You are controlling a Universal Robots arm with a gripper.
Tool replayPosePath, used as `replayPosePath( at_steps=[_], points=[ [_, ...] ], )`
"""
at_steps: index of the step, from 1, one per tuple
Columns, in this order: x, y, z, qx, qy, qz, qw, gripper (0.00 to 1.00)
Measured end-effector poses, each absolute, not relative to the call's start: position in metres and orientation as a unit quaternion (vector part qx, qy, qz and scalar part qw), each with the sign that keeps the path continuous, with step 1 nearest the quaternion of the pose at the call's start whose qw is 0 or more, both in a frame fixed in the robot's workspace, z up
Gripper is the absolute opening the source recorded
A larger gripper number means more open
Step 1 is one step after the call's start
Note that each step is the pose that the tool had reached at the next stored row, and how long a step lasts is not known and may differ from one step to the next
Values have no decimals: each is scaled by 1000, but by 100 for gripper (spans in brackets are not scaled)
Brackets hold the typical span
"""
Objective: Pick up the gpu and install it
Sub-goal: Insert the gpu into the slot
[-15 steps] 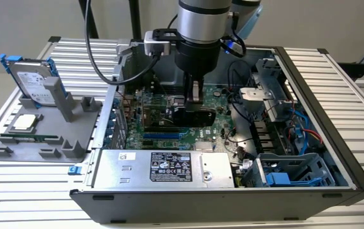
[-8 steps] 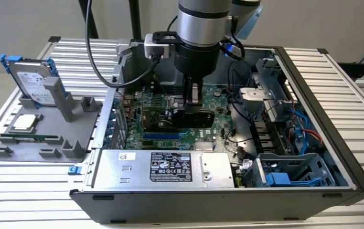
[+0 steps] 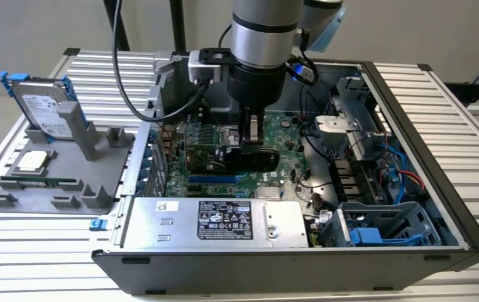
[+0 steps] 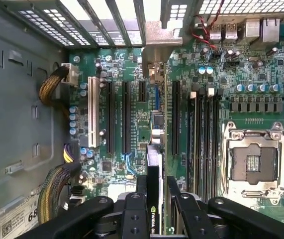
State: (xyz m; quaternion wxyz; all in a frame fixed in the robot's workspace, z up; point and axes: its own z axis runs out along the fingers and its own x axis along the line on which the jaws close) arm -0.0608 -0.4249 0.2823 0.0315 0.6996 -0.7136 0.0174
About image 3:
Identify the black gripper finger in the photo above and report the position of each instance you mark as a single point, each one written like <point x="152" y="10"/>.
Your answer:
<point x="253" y="148"/>

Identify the green graphics card black shroud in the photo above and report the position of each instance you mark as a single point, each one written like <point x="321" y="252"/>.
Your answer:
<point x="205" y="160"/>

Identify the CPU socket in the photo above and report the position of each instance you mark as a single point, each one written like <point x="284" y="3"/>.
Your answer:
<point x="231" y="136"/>

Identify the green motherboard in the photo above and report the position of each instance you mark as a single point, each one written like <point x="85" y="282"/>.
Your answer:
<point x="289" y="157"/>

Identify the silver coin battery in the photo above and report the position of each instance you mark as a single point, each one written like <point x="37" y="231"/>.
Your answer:
<point x="285" y="122"/>

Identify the blue expansion slot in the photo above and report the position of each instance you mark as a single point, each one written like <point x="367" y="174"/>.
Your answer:
<point x="213" y="180"/>

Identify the small silver heat sink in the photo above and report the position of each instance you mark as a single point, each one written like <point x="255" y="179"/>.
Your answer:
<point x="269" y="192"/>

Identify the silver metal drive bay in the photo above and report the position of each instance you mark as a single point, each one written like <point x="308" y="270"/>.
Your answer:
<point x="339" y="124"/>

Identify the black stand pole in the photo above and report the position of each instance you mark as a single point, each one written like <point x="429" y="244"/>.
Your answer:
<point x="177" y="25"/>
<point x="124" y="34"/>

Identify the silver power supply unit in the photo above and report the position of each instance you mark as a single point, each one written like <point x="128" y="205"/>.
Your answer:
<point x="180" y="229"/>

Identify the grey metal disk cage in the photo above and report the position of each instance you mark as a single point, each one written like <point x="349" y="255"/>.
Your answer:
<point x="389" y="209"/>

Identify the blue plastic drive carrier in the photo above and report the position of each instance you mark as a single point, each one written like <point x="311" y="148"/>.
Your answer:
<point x="364" y="236"/>

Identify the open black PC case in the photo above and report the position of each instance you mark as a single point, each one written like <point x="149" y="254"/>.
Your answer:
<point x="264" y="270"/>

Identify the blue case latch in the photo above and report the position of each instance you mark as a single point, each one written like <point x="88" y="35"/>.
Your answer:
<point x="97" y="224"/>

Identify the grey plastic parts rack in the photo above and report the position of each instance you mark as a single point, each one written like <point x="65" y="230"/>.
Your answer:
<point x="67" y="170"/>

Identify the hard disk in blue carrier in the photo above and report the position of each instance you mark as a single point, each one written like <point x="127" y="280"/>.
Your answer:
<point x="39" y="107"/>

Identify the loose green RAM stick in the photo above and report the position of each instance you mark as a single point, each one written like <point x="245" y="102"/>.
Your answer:
<point x="37" y="182"/>

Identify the silver CPU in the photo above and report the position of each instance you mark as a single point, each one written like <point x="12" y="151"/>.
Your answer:
<point x="32" y="161"/>

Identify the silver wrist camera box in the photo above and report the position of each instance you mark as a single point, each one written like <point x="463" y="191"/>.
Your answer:
<point x="201" y="70"/>

